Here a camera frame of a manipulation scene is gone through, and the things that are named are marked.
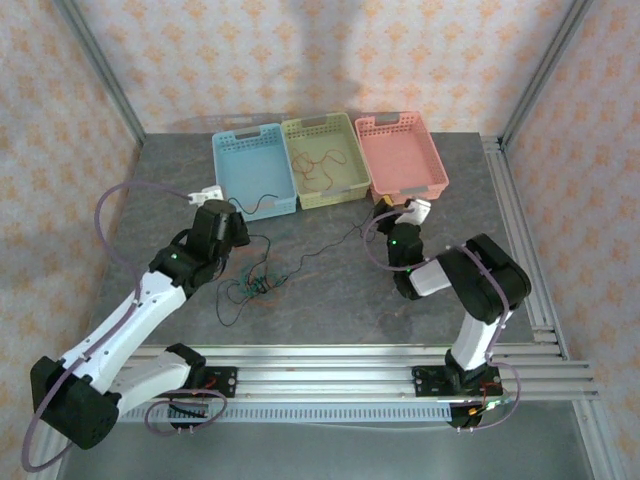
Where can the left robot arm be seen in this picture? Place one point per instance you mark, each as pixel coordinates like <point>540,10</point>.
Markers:
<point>125,325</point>

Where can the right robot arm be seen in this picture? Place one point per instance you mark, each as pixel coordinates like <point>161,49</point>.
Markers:
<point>490,280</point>

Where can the pink plastic basket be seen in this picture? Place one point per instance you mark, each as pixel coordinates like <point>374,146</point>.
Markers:
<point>400,155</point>

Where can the blue plastic basket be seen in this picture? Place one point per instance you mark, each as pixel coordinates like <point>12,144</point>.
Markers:
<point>255,165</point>

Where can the green plastic basket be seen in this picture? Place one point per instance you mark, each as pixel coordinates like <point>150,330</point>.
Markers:
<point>325,135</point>

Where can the small black control board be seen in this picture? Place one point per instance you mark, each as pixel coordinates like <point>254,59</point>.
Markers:
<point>192,411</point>
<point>487,407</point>

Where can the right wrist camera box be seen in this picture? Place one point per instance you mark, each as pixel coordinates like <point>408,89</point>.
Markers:
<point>418,211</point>

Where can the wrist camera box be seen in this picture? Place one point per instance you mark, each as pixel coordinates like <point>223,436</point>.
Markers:
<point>206,195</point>
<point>418,211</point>

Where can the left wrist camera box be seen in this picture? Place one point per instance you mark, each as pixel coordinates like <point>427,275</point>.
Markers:
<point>206,195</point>

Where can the aluminium side rail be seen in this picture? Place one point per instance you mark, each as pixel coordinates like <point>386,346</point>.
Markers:
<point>507,200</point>

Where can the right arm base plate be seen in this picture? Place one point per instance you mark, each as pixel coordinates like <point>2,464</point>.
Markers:
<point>425,382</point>

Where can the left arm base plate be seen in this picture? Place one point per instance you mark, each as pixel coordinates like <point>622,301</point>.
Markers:
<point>227,382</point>

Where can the aluminium mounting rail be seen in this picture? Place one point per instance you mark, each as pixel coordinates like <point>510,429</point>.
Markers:
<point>325,380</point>

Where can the aluminium frame post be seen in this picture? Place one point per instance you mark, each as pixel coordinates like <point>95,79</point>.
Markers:
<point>540,70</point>
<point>105,70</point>

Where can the aluminium frame leg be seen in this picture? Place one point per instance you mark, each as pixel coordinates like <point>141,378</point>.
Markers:
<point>47,465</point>
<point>600,440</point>

